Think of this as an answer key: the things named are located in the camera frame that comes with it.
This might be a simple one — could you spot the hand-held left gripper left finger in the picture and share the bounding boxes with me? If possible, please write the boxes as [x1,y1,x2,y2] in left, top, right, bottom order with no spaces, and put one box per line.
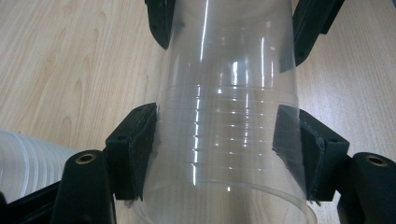
[105,102,159,202]

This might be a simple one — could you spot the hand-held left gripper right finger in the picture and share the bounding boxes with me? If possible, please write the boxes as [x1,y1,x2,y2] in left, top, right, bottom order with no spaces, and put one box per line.
[272,104,351,203]

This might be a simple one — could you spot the ribbed clear plastic cup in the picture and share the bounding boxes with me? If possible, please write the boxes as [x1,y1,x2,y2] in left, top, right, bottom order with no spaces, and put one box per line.
[124,0,319,224]

